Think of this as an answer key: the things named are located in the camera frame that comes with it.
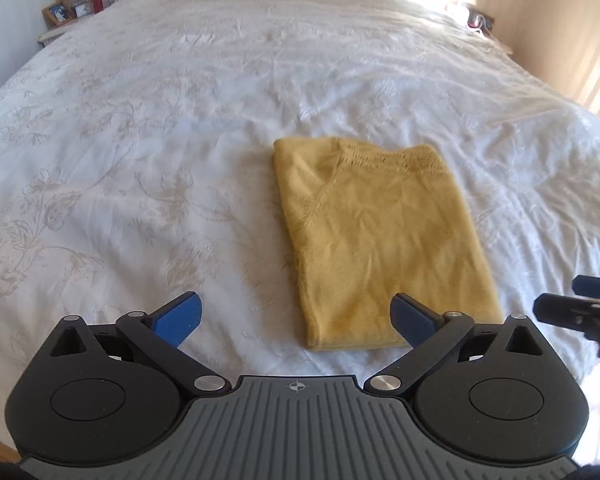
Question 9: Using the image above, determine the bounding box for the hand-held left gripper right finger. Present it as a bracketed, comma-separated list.
[362, 294, 558, 395]

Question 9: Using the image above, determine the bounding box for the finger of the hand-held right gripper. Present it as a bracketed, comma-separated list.
[533, 294, 600, 361]
[572, 275, 600, 300]

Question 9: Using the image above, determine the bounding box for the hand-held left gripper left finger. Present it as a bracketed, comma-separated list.
[37, 291, 232, 395]

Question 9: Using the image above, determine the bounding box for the yellow knit sweater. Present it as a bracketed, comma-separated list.
[272, 136, 505, 352]

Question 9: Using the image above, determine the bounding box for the white embroidered bedspread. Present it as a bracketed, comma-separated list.
[0, 0, 600, 463]

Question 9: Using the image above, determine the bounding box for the white bedside table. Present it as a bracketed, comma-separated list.
[37, 24, 83, 47]

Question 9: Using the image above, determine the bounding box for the wooden picture frame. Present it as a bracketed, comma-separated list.
[42, 1, 76, 26]

